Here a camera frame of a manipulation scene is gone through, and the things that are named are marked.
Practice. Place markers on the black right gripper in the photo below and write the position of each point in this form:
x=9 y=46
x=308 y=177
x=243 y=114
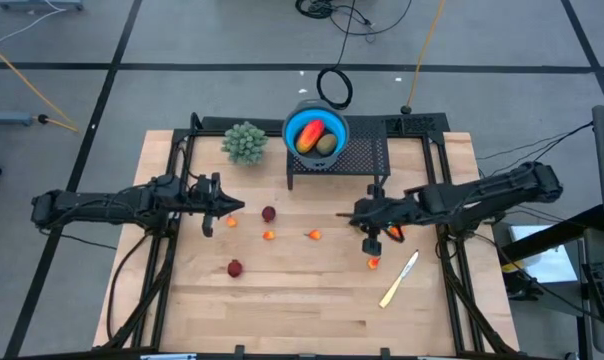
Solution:
x=387 y=212

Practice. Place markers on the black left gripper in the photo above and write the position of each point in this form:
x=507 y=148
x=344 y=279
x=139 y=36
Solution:
x=204 y=200

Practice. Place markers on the small orange fruit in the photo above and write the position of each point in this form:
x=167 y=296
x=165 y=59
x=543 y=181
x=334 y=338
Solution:
x=231 y=221
x=315 y=235
x=268 y=235
x=373 y=263

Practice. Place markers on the dark red pomegranate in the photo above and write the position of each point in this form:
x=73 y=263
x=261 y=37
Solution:
x=235 y=269
x=268 y=214

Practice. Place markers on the orange tangerine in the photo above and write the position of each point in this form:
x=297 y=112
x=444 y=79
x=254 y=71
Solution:
x=395 y=232

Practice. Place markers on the brown kiwi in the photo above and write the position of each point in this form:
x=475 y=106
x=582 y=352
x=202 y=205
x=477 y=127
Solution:
x=327 y=144

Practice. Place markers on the red yellow mango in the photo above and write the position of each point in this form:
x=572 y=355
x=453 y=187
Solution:
x=309 y=136

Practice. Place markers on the blue collapsible bowl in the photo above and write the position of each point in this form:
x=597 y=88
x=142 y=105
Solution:
x=289 y=129

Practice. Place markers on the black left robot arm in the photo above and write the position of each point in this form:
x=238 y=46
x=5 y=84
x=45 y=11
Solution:
x=92 y=205

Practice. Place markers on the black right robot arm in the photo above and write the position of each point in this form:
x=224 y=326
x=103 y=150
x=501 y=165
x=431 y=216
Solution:
x=482 y=197

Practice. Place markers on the black perforated metal shelf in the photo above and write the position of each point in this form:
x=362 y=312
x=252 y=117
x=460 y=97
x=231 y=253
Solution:
x=367 y=155

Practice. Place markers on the green succulent in pot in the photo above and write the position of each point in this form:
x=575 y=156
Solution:
x=244 y=142

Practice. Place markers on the white board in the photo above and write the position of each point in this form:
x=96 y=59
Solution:
x=547 y=260

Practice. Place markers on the grey floor base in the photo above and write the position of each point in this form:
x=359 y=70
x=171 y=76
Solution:
x=7 y=118

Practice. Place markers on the grey floor platform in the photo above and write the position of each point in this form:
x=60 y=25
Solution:
x=37 y=4

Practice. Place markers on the black aluminium table frame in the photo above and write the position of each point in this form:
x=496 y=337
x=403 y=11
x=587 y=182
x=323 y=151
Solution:
x=212 y=124

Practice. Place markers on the black frame clip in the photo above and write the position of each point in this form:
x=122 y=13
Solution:
x=239 y=351
x=385 y=353

